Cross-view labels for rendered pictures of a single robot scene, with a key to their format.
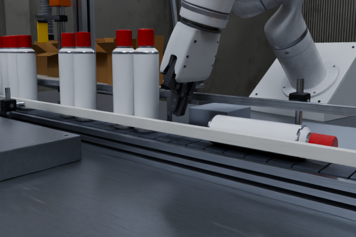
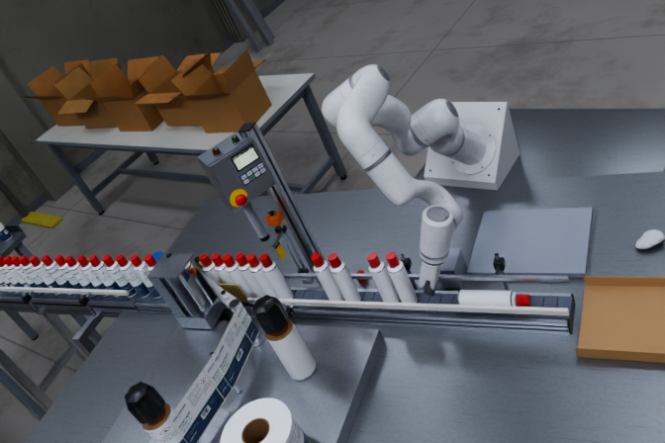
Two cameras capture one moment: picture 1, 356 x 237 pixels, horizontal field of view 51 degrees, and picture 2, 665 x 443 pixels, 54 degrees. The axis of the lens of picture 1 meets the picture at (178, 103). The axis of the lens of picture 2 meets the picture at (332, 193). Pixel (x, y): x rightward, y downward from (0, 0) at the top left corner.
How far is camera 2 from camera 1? 149 cm
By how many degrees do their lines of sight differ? 25
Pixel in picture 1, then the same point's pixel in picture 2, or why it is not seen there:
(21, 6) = not seen: outside the picture
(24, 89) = (282, 292)
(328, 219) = (537, 338)
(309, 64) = (472, 152)
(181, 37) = (429, 272)
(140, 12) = not seen: outside the picture
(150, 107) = (411, 294)
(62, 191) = (408, 375)
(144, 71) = (401, 280)
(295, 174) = (517, 321)
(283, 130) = (502, 300)
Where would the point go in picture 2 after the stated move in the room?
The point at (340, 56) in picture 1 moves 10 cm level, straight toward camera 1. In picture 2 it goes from (491, 120) to (494, 134)
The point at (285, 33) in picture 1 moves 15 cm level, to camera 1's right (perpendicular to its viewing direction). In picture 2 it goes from (450, 149) to (488, 131)
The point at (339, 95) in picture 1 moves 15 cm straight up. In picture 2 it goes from (502, 160) to (493, 127)
